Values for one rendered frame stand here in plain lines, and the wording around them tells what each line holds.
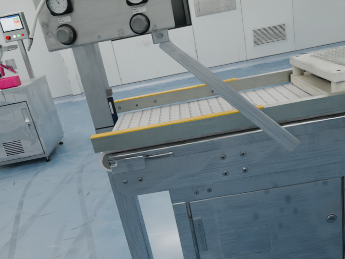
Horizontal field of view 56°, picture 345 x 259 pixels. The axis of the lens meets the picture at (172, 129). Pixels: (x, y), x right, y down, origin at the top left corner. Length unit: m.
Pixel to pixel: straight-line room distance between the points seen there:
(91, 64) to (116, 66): 4.91
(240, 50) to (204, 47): 0.64
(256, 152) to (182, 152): 0.15
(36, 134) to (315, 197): 2.78
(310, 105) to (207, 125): 0.20
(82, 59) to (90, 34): 0.35
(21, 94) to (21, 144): 0.49
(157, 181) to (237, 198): 0.20
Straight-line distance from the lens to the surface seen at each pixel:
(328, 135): 0.71
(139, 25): 0.54
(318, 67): 0.76
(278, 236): 0.86
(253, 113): 0.55
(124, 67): 5.81
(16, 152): 3.42
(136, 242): 1.14
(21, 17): 3.51
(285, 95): 0.83
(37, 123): 3.24
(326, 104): 0.68
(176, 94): 0.89
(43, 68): 6.11
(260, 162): 0.68
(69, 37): 0.57
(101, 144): 0.66
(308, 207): 0.83
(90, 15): 0.58
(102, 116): 0.94
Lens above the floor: 1.12
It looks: 19 degrees down
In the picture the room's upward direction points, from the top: 11 degrees counter-clockwise
